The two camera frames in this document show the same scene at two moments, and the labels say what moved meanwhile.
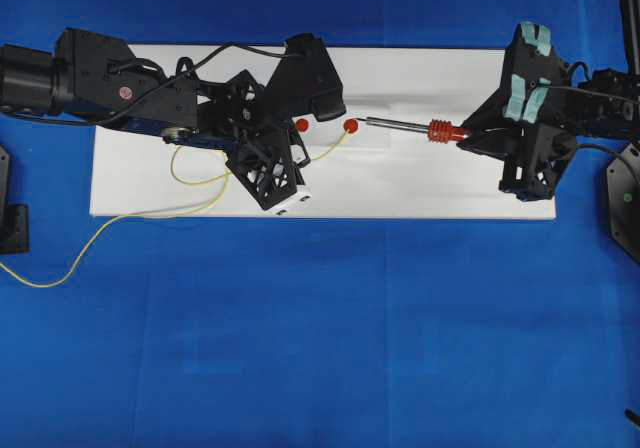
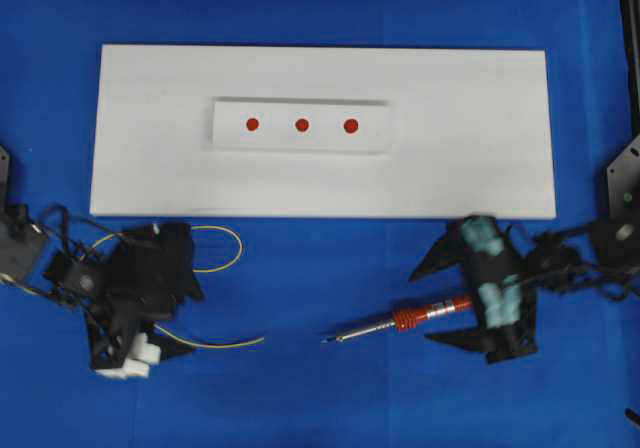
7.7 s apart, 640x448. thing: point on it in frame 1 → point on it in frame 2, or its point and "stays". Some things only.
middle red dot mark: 302,125 stays
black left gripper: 260,149 → 137,289
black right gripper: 539,118 → 503,285
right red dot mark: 352,125 stays
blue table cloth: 128,331 stays
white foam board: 355,169 stays
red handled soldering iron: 440,131 → 408,320
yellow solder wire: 330,148 → 200,271
